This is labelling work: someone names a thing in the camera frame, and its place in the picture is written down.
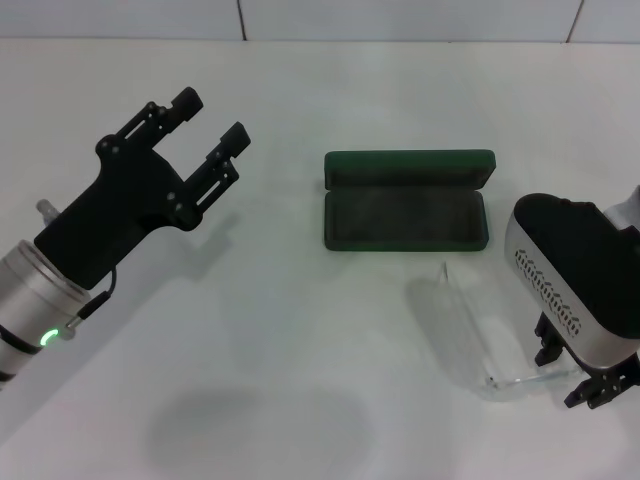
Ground left gripper clear connector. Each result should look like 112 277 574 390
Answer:
36 198 60 224

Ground green glasses case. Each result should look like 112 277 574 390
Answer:
323 148 497 253

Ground clear white glasses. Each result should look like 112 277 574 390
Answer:
409 262 584 401

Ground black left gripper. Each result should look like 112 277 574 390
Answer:
33 86 252 292

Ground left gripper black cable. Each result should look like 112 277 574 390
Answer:
67 267 119 329

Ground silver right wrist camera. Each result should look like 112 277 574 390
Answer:
503 193 640 374

